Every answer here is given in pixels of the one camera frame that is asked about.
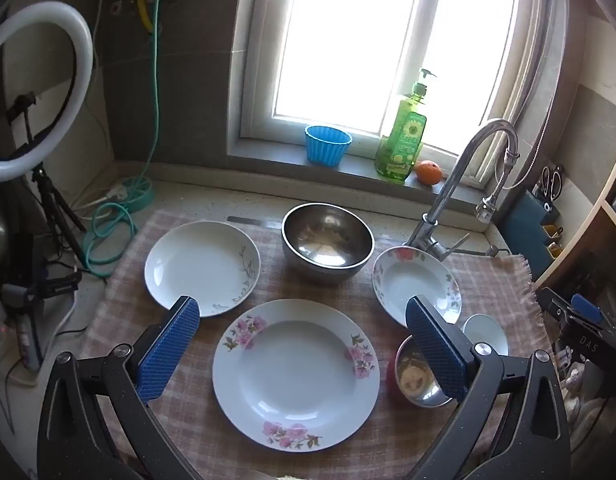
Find chrome faucet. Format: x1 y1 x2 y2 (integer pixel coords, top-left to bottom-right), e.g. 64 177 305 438
403 119 521 262

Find wooden shelf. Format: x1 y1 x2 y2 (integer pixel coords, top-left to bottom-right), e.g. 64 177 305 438
532 130 616 311

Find dark blue knife holder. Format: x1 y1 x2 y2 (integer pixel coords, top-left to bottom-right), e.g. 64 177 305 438
498 190 563 261

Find small steel bowl red outside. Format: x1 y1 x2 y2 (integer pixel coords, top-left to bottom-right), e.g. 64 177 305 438
386 334 456 408

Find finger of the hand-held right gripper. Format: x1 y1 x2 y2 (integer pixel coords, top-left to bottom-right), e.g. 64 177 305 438
536 287 608 330
558 317 616 361

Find white ring light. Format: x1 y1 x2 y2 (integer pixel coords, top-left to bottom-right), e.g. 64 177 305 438
0 1 95 183

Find dark gadget on stand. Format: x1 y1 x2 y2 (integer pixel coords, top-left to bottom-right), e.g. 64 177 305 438
0 232 84 373

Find green cable reel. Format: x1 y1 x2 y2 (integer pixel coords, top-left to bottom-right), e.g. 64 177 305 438
120 176 154 211

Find small white bowl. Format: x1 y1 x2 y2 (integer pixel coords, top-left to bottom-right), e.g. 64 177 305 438
460 314 509 358

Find white plug cable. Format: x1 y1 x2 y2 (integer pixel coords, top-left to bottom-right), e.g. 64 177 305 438
70 182 130 212

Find green dish soap bottle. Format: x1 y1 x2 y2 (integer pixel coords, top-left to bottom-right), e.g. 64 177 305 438
374 68 437 184

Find large steel bowl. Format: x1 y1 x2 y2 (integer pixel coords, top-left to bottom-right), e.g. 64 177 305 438
281 203 375 285

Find white plate grey branch print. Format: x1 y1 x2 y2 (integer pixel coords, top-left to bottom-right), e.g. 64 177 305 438
144 220 261 318

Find deep white plate red flowers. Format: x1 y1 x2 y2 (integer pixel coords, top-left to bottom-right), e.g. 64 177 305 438
372 246 462 328

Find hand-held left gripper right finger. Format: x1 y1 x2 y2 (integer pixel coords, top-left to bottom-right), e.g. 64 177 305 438
405 295 571 480

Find window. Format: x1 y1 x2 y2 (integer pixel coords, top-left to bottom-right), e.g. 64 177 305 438
228 0 568 191

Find green hose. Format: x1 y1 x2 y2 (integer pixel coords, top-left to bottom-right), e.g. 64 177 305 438
83 0 169 279

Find black tripod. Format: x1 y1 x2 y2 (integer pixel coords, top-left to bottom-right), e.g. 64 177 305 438
30 165 89 261

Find black scissors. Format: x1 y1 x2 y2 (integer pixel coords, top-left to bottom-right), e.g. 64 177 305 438
538 164 565 201

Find pink checked cloth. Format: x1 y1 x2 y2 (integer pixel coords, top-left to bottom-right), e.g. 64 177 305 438
80 210 546 480

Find black phone clamp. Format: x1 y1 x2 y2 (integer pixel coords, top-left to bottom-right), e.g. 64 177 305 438
5 91 39 126

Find person's right hand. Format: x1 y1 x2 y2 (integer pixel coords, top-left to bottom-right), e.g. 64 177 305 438
558 350 611 456

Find large white plate pink flowers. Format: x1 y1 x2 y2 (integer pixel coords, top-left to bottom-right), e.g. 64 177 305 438
212 299 381 453

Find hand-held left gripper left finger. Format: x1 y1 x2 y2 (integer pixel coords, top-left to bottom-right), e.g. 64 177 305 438
38 296 201 480

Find blue fluted cup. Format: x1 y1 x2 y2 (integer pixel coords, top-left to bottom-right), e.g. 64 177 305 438
304 125 353 167

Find orange tangerine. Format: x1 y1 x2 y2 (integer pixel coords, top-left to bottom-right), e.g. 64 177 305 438
414 160 443 186

